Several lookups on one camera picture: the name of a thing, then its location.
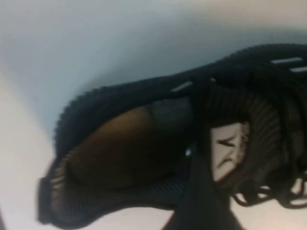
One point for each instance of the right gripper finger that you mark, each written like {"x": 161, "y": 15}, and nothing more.
{"x": 204, "y": 210}

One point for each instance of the black knit sneaker with laces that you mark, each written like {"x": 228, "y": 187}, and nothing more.
{"x": 144, "y": 95}

